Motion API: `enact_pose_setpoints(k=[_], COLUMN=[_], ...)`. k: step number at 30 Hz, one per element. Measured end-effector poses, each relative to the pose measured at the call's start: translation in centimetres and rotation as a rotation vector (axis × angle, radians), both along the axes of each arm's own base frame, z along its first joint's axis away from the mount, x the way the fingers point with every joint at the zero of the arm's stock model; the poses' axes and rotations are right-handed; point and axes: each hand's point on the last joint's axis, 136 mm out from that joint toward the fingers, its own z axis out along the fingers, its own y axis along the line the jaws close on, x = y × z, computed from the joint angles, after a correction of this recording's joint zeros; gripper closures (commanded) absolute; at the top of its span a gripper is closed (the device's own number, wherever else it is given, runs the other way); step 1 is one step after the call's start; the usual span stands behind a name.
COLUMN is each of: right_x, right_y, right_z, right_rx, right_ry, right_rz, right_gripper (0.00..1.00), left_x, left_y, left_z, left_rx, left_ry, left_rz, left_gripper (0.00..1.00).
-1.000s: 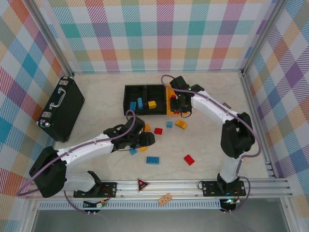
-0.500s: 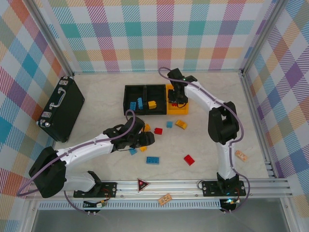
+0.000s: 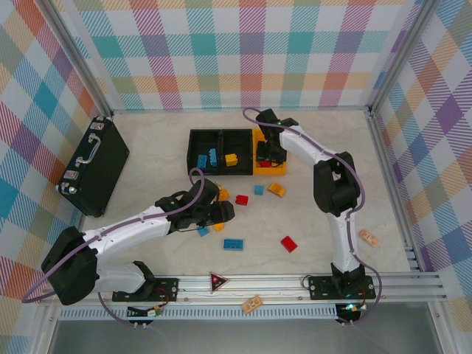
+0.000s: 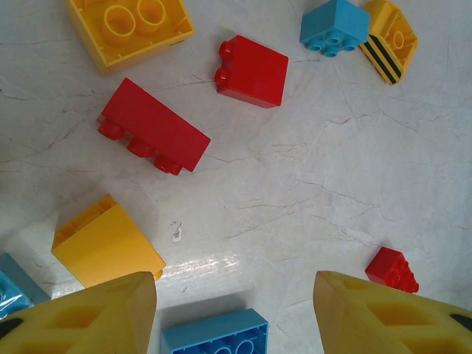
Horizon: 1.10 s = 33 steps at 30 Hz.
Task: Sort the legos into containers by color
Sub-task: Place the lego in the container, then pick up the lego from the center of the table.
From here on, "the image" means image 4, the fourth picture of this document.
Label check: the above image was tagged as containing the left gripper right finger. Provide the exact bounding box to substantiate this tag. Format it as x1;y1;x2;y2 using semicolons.
313;271;472;354

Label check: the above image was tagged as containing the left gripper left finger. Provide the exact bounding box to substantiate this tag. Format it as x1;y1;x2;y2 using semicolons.
0;271;158;354

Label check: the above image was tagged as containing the long red lego brick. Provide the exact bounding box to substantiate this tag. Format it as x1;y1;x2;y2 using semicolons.
96;77;212;176

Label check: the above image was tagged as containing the yellow black-striped lego brick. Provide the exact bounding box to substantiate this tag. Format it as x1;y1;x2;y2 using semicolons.
359;0;420;86

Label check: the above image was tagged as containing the small blue lego brick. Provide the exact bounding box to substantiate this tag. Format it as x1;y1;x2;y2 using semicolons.
299;0;372;59

